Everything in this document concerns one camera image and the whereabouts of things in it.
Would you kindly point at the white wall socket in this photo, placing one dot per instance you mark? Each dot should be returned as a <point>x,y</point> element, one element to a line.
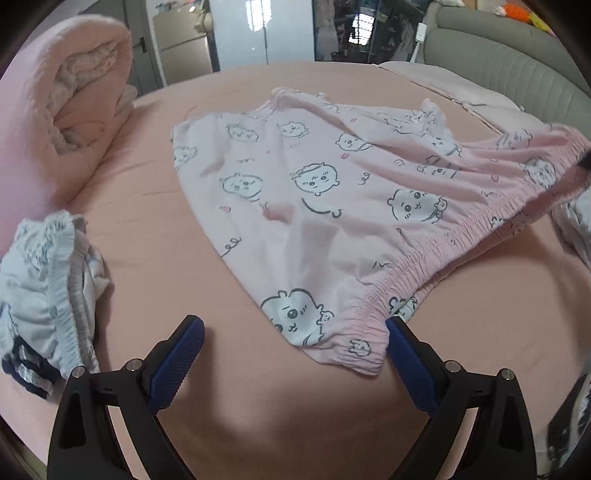
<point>421,32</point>

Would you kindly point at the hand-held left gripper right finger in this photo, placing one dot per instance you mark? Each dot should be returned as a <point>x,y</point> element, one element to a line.
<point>411,369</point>

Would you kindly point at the padded headboard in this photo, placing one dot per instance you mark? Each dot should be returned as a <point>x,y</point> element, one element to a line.
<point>508,60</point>

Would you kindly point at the white cloth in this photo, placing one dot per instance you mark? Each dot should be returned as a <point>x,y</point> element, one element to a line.
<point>577,230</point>

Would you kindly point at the white glossy cabinet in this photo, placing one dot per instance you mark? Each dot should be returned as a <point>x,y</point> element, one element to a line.
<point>258,32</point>

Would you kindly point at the rolled pink quilt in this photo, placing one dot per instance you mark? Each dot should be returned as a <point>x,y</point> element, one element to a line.
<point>27,115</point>

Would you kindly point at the dark glass cabinet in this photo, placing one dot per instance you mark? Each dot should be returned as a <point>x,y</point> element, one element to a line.
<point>364,27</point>

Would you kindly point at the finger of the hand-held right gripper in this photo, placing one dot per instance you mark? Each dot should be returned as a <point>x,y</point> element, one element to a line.
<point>585,160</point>

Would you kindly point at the bed with pink sheet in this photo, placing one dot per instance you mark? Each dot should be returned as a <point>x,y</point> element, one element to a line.
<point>295,424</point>

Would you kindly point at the light blue garment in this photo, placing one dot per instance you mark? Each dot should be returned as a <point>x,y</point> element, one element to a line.
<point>41,286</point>

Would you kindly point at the pink pillow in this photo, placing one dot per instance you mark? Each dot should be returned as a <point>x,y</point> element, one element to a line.
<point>443,81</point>

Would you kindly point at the pink cartoon print pants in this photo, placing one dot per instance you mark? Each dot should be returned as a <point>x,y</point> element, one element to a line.
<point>323,221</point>

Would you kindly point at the dark cloth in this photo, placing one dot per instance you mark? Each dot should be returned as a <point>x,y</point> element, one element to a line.
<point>570,424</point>

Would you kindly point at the orange plush toy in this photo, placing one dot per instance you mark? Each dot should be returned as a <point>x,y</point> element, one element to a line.
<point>521,16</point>

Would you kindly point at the navy striped garment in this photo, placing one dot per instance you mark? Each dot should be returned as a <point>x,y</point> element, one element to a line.
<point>23,369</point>

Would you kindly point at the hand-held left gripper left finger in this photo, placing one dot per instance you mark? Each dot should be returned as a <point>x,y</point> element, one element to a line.
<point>178,364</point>

